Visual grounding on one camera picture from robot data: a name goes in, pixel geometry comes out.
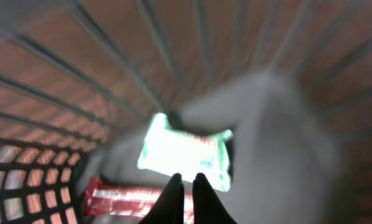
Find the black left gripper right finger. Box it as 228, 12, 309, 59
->
192, 173, 236, 224

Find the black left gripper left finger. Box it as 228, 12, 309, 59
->
139, 174, 185, 224

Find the mint green white packet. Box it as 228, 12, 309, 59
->
137, 113, 233, 192

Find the red white snack bar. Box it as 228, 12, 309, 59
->
83, 177, 194, 224

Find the grey plastic mesh basket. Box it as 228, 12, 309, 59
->
0, 0, 372, 223

